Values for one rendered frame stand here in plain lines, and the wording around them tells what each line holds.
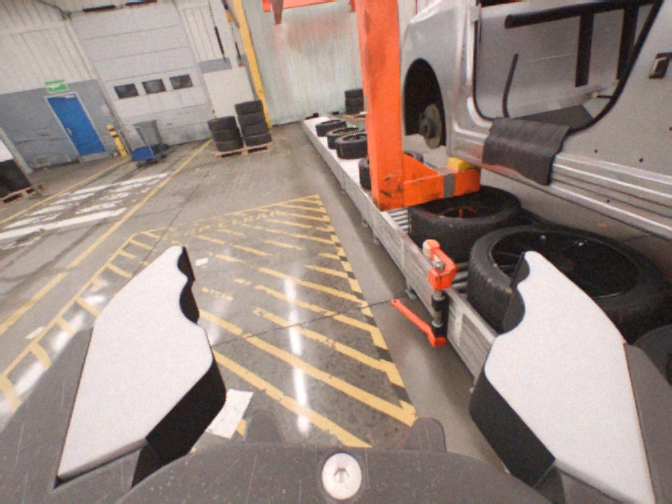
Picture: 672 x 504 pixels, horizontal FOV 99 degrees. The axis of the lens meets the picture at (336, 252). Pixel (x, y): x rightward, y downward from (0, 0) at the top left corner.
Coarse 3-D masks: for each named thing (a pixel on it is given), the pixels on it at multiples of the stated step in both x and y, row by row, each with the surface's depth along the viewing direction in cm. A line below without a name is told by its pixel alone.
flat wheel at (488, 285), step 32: (480, 256) 131; (512, 256) 132; (544, 256) 130; (576, 256) 137; (608, 256) 124; (640, 256) 116; (480, 288) 124; (608, 288) 126; (640, 288) 102; (640, 320) 98
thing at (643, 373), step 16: (624, 352) 7; (640, 352) 7; (640, 368) 6; (656, 368) 6; (640, 384) 6; (656, 384) 6; (640, 400) 6; (656, 400) 6; (640, 416) 5; (656, 416) 5; (656, 432) 5; (656, 448) 5; (656, 464) 5; (544, 480) 5; (560, 480) 5; (576, 480) 5; (656, 480) 5; (544, 496) 5; (560, 496) 5; (576, 496) 4; (592, 496) 4; (608, 496) 5; (656, 496) 4
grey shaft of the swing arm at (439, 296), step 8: (440, 264) 123; (440, 272) 125; (432, 296) 135; (440, 296) 132; (448, 296) 131; (432, 304) 137; (440, 304) 133; (448, 304) 131; (440, 312) 137; (448, 312) 134; (440, 320) 140; (432, 328) 144; (440, 328) 142
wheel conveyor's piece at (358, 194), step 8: (424, 160) 310; (344, 176) 330; (352, 184) 294; (352, 192) 301; (360, 192) 266; (368, 192) 291; (352, 200) 314; (360, 200) 273; (360, 208) 282; (368, 216) 255
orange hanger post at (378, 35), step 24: (360, 0) 134; (384, 0) 131; (360, 24) 141; (384, 24) 136; (360, 48) 149; (384, 48) 140; (384, 72) 145; (384, 96) 151; (384, 120) 157; (384, 144) 163; (384, 168) 170; (384, 192) 177
